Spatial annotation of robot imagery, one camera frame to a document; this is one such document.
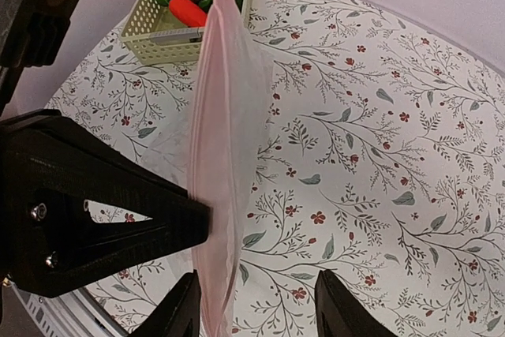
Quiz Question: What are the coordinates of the toy small green cucumber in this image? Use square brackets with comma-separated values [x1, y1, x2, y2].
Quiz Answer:
[198, 0, 213, 13]

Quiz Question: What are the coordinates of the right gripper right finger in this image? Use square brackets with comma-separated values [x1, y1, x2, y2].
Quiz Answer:
[315, 270, 395, 337]

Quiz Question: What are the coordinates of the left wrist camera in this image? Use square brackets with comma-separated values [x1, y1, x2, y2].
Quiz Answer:
[1, 0, 79, 110]

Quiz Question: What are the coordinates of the floral table mat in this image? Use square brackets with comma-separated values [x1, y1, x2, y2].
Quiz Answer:
[43, 0, 505, 337]

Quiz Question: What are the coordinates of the toy carrot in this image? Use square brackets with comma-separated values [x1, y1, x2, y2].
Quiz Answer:
[169, 0, 207, 28]

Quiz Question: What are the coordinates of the clear zip top bag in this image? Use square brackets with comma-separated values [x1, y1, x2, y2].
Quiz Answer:
[141, 0, 273, 336]

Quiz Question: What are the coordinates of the cream plastic basket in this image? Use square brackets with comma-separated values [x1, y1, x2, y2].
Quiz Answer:
[120, 0, 252, 65]

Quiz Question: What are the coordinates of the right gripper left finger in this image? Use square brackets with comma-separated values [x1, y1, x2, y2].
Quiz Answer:
[136, 271, 201, 337]

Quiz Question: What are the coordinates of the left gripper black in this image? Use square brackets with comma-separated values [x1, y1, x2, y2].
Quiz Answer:
[1, 110, 211, 298]

